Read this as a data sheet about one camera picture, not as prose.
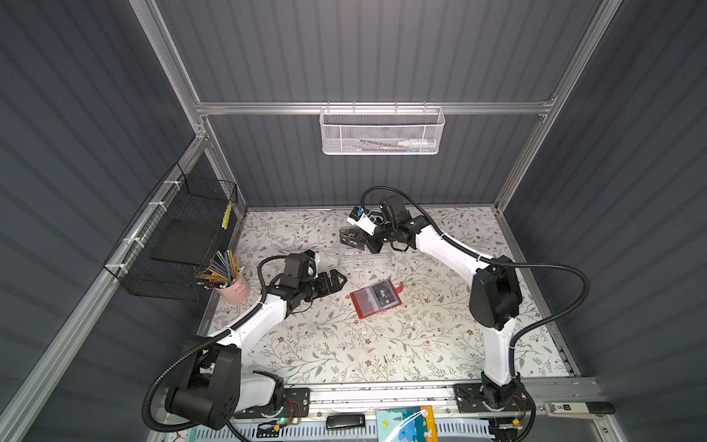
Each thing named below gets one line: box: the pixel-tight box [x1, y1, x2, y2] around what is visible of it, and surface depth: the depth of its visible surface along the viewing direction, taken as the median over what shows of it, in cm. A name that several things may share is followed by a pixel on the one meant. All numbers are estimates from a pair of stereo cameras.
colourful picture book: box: [376, 405, 440, 442], surface depth 71 cm
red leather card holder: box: [349, 279, 404, 319], surface depth 94 cm
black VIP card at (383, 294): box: [371, 280, 396, 307], surface depth 95 cm
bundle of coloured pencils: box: [194, 249, 244, 291], surface depth 90 cm
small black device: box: [325, 414, 366, 430], surface depth 69 cm
